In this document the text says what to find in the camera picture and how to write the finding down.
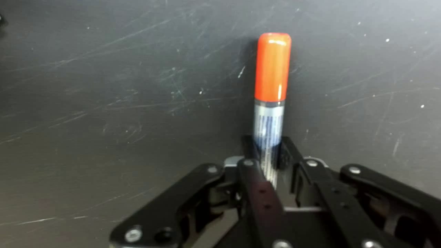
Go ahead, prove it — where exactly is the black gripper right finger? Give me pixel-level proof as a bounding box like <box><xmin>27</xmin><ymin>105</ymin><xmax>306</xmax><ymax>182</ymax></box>
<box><xmin>278</xmin><ymin>135</ymin><xmax>441</xmax><ymax>248</ymax></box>

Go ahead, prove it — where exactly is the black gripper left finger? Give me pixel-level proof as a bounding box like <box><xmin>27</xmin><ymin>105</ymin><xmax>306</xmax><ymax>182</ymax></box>
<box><xmin>109</xmin><ymin>135</ymin><xmax>295</xmax><ymax>248</ymax></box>

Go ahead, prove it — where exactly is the grey pen with orange cap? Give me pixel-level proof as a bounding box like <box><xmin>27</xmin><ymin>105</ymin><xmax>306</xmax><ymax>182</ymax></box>
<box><xmin>253</xmin><ymin>32</ymin><xmax>294</xmax><ymax>188</ymax></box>

